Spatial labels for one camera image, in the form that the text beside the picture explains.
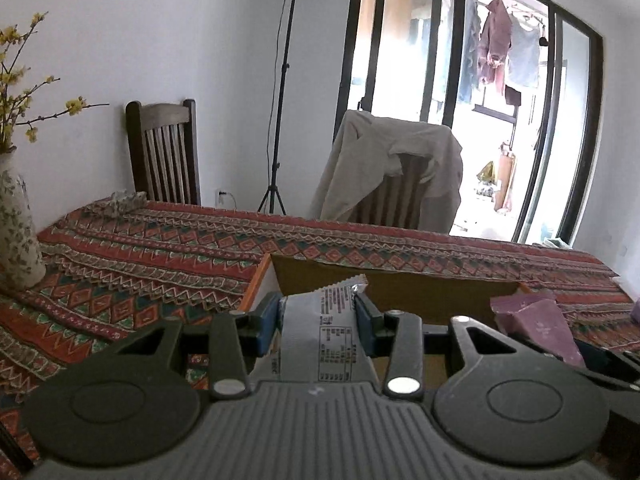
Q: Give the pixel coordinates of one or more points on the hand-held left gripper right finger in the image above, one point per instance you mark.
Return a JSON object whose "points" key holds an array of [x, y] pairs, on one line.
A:
{"points": [[367, 327]]}

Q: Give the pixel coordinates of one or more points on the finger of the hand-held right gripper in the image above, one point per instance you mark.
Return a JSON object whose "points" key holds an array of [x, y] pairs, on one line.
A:
{"points": [[615, 367]]}

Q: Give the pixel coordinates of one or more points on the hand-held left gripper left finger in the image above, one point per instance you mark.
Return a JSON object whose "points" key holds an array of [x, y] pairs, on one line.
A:
{"points": [[265, 327]]}

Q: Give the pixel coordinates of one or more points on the silver snack packet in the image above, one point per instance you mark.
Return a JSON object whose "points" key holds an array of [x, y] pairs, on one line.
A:
{"points": [[310, 330]]}

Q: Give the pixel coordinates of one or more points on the orange cardboard box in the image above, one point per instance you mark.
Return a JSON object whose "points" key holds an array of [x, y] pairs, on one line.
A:
{"points": [[425, 295]]}

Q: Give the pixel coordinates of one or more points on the purple snack packet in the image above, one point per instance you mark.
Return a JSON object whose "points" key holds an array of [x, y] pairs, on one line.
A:
{"points": [[540, 320]]}

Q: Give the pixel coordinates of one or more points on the patterned red tablecloth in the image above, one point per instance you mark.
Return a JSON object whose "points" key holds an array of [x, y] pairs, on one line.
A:
{"points": [[150, 270]]}

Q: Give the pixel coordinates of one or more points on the brown wooden chair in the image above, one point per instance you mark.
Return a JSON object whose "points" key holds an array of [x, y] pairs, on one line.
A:
{"points": [[400, 200]]}

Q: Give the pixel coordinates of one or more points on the beige jacket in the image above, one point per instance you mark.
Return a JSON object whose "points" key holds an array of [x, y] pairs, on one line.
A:
{"points": [[370, 150]]}

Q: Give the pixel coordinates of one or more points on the tall orange balcony item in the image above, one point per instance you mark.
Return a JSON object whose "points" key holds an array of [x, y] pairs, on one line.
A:
{"points": [[505, 185]]}

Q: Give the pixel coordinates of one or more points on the dark wooden chair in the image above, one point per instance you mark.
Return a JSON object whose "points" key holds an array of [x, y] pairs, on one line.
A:
{"points": [[165, 115]]}

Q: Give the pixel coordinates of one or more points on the light stand tripod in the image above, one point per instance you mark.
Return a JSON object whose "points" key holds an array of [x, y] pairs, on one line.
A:
{"points": [[286, 67]]}

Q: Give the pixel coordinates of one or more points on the floral ceramic vase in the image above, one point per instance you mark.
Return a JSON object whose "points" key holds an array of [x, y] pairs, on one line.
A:
{"points": [[17, 240]]}

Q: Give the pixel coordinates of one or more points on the black hanging cloth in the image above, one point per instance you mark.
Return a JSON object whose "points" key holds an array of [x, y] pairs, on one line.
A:
{"points": [[512, 95]]}

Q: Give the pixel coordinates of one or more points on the yellow flower branches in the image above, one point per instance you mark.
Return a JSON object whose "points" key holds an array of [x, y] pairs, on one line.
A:
{"points": [[75, 106]]}

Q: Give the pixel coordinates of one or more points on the blue hanging garment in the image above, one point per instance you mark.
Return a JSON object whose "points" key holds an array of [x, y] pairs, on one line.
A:
{"points": [[470, 50]]}

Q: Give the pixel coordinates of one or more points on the pink hanging garment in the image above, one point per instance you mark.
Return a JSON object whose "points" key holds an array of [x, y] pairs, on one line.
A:
{"points": [[495, 40]]}

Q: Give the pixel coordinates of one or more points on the grey hanging shirt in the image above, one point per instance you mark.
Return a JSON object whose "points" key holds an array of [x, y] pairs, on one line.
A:
{"points": [[525, 55]]}

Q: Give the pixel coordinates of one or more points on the black sliding door frame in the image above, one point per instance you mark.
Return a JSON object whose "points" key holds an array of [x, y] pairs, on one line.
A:
{"points": [[582, 135]]}

